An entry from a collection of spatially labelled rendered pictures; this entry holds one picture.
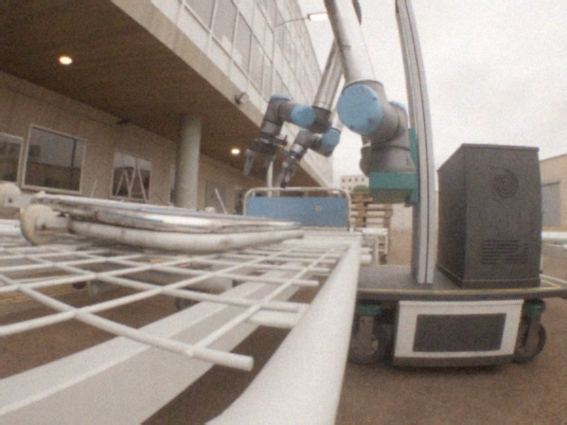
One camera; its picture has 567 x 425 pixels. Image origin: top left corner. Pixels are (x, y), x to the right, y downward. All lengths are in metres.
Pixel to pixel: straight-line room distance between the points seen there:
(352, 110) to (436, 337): 0.80
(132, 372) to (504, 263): 1.13
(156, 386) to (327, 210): 1.79
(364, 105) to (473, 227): 0.57
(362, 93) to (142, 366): 0.88
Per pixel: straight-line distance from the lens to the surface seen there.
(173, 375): 0.26
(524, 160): 1.23
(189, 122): 7.93
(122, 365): 0.21
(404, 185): 1.02
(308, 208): 1.97
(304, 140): 1.64
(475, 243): 1.12
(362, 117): 0.92
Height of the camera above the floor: 0.54
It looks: 2 degrees up
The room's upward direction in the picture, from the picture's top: 1 degrees clockwise
